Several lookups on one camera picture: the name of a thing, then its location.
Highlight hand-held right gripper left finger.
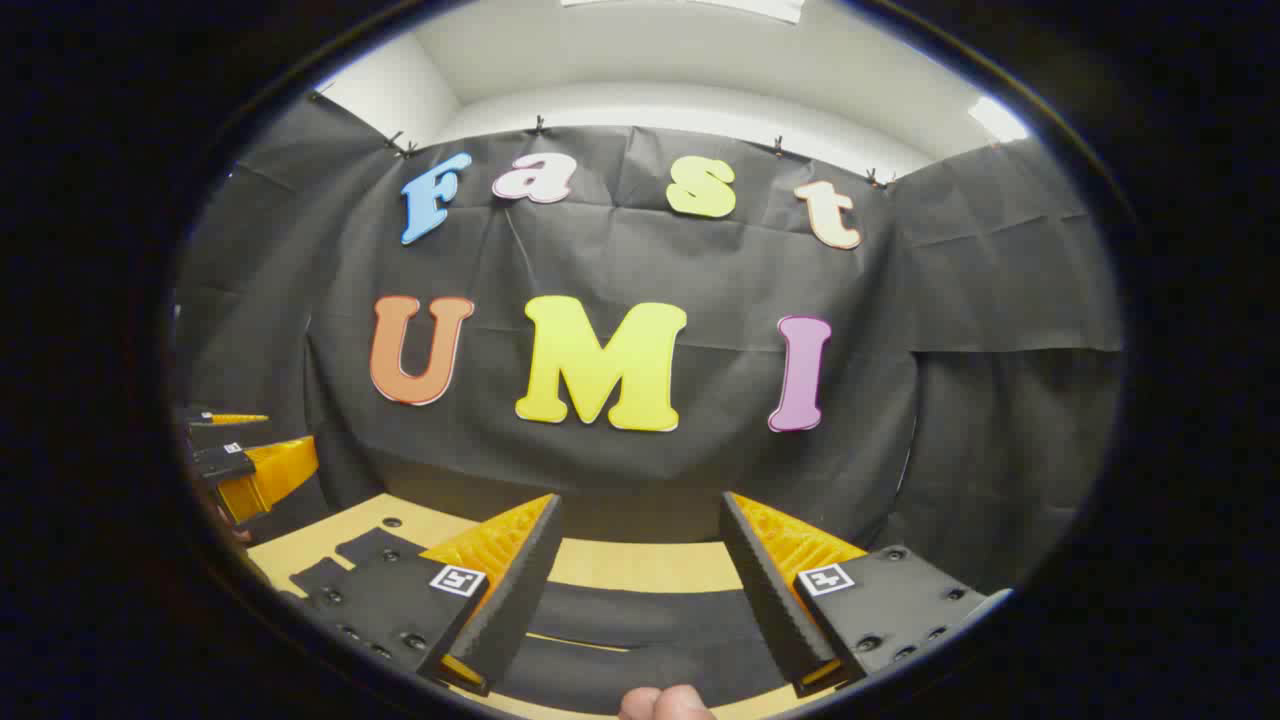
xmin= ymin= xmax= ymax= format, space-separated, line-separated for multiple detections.
xmin=295 ymin=493 xmax=564 ymax=698

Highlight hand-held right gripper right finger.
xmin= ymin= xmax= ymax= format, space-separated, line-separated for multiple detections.
xmin=720 ymin=491 xmax=989 ymax=699

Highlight dark jeans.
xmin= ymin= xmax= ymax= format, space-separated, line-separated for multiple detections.
xmin=288 ymin=528 xmax=791 ymax=717

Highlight black backdrop cloth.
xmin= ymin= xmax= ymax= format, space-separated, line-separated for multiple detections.
xmin=172 ymin=92 xmax=1126 ymax=601

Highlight ceiling light panel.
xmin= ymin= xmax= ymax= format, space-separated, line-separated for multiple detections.
xmin=968 ymin=97 xmax=1031 ymax=143

